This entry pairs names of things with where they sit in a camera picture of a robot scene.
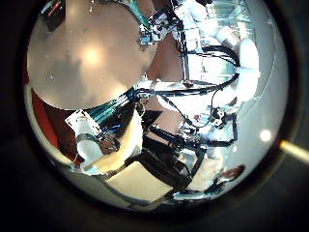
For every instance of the orange sofa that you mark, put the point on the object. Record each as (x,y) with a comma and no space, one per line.
(42,119)

